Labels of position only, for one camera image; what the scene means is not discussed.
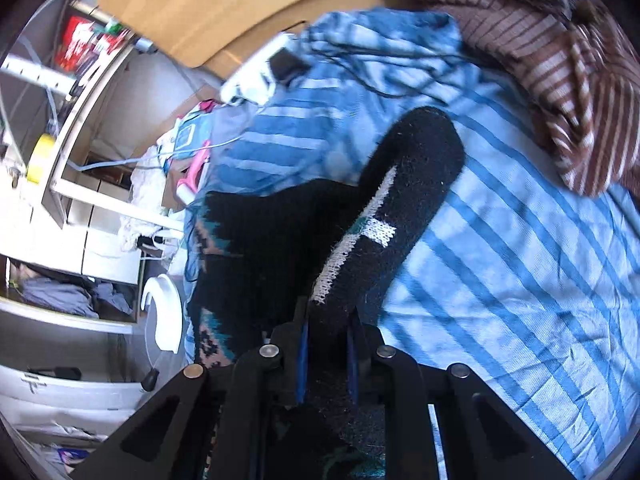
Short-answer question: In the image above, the wooden headboard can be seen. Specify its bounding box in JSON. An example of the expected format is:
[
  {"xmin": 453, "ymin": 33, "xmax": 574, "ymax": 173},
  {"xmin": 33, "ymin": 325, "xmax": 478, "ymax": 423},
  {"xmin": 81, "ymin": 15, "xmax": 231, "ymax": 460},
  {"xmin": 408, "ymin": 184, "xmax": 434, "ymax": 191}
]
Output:
[{"xmin": 96, "ymin": 0, "xmax": 426, "ymax": 80}]

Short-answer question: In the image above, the blue striped bed sheet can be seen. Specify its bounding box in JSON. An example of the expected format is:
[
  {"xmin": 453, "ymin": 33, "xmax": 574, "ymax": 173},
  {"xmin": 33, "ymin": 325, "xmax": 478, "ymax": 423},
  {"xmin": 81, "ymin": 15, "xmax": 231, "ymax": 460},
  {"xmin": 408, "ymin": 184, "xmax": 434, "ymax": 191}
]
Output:
[{"xmin": 186, "ymin": 9, "xmax": 639, "ymax": 479}]

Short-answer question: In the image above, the white shelf unit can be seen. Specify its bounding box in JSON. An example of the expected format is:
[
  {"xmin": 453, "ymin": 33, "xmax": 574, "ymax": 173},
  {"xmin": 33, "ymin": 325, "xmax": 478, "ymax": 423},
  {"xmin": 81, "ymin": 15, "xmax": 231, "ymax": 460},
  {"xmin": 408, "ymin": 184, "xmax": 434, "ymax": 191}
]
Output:
[{"xmin": 1, "ymin": 32, "xmax": 183, "ymax": 335}]

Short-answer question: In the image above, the yellow tape roll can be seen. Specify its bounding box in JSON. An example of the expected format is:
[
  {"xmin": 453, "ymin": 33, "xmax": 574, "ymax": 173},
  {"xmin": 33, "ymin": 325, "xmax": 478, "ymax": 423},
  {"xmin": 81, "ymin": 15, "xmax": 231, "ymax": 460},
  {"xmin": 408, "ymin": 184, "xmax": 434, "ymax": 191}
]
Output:
[{"xmin": 26, "ymin": 133, "xmax": 55, "ymax": 184}]

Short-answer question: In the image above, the black power adapter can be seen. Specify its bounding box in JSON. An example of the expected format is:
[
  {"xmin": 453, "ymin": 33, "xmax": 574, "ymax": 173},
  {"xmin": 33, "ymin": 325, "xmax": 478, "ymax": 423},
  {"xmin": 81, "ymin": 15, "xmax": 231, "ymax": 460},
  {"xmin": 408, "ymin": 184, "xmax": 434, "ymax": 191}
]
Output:
[{"xmin": 268, "ymin": 48, "xmax": 309, "ymax": 86}]

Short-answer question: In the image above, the white round stool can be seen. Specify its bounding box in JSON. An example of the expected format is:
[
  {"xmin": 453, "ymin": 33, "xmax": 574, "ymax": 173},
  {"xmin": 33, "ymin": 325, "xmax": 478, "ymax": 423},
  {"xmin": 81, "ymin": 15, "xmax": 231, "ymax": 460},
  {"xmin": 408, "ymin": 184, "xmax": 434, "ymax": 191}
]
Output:
[{"xmin": 141, "ymin": 274, "xmax": 183, "ymax": 354}]

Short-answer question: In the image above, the pink lint roller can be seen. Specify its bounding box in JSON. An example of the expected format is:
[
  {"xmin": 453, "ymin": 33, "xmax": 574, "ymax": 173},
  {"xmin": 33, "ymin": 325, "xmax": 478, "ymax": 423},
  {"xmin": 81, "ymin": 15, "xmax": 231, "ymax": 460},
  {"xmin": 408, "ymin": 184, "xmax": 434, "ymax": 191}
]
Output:
[{"xmin": 176, "ymin": 141, "xmax": 213, "ymax": 206}]

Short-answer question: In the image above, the black patterned knit sweater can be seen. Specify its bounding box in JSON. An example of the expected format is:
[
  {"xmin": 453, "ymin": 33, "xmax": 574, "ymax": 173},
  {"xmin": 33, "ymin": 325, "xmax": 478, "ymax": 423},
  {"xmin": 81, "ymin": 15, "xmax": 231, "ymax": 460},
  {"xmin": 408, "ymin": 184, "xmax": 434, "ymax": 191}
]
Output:
[{"xmin": 188, "ymin": 106, "xmax": 465, "ymax": 479}]

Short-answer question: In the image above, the brown striped garment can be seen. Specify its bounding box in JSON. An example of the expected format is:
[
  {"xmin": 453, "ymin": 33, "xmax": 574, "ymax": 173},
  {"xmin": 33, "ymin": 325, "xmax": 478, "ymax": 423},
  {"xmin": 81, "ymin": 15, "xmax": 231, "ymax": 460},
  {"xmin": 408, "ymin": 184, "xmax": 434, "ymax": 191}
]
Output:
[{"xmin": 396, "ymin": 0, "xmax": 639, "ymax": 197}]

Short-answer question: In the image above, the white power strip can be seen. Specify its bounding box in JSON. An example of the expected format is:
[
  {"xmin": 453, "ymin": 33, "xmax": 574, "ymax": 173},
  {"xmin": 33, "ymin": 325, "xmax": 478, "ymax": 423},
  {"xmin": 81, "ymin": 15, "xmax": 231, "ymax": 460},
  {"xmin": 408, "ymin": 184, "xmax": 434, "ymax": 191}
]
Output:
[{"xmin": 220, "ymin": 32, "xmax": 294, "ymax": 106}]

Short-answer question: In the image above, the red book on shelf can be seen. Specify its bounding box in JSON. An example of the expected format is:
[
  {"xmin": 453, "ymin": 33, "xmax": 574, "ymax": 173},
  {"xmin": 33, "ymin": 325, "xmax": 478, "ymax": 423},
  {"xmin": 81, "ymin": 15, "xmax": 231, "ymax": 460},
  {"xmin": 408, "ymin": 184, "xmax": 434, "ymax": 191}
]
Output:
[{"xmin": 54, "ymin": 15, "xmax": 129, "ymax": 73}]

